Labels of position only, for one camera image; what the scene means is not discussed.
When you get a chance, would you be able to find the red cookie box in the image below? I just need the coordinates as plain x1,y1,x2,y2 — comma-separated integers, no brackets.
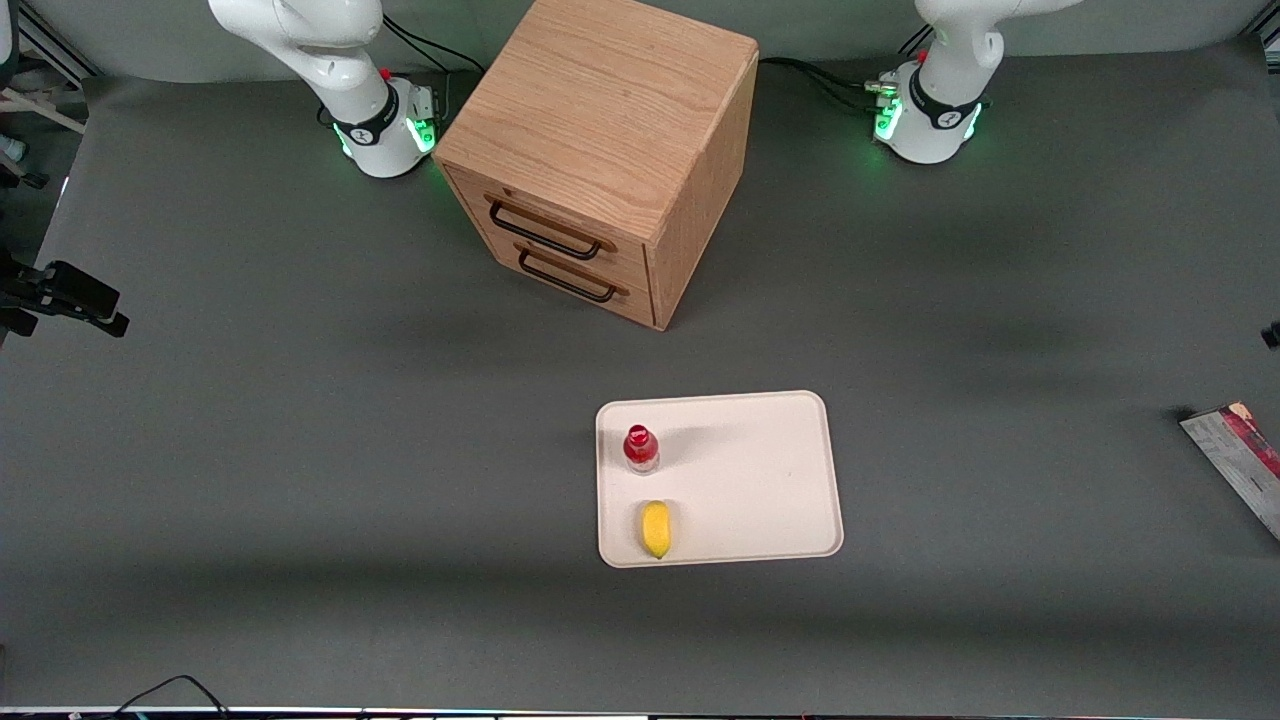
1179,402,1280,543

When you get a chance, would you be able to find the cream plastic tray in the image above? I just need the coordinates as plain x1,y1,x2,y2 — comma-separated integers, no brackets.
596,390,845,569

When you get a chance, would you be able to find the wooden drawer front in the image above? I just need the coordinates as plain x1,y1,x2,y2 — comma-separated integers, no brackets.
445,164,653,293
488,232,657,330

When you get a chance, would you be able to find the red-capped small bottle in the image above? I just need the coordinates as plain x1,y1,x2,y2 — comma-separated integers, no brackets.
623,424,662,476

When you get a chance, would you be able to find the yellow banana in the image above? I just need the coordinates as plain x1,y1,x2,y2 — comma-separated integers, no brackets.
641,500,673,560

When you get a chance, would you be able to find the wooden two-drawer cabinet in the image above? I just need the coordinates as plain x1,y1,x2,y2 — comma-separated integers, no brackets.
432,0,760,332

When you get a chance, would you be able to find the dark grey table mat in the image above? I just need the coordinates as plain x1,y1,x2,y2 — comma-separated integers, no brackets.
0,38,1280,717

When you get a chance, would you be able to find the black drawer handle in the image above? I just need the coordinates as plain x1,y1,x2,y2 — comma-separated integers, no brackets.
486,194,615,262
516,244,628,304

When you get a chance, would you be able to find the black cable bundle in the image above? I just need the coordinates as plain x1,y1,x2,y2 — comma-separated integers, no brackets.
757,55,901,113

